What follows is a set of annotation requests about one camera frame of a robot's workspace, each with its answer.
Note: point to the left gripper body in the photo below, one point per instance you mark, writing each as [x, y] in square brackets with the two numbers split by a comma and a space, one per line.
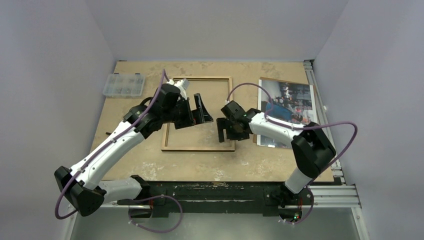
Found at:
[181, 115]

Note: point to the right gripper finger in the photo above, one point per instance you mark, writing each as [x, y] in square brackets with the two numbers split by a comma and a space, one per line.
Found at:
[221, 126]
[230, 134]

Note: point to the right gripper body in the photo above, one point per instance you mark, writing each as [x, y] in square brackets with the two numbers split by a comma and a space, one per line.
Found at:
[230, 125]

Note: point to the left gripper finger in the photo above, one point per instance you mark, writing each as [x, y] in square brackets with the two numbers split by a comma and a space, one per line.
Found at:
[200, 107]
[201, 118]

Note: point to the black wooden picture frame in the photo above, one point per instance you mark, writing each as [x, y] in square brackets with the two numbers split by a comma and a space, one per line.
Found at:
[204, 137]

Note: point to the printed photo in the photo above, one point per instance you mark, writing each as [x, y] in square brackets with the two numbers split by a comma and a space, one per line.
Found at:
[288, 99]

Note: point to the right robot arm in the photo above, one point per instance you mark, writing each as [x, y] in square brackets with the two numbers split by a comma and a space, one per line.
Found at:
[311, 148]

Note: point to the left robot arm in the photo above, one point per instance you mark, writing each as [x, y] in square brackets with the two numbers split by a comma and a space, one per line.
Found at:
[82, 184]

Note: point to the clear plastic organizer box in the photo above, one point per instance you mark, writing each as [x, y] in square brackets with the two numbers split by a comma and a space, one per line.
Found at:
[124, 85]

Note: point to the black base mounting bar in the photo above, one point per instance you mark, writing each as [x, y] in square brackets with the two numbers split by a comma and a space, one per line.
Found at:
[270, 199]

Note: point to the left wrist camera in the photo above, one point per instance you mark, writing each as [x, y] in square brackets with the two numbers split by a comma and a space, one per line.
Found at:
[182, 85]

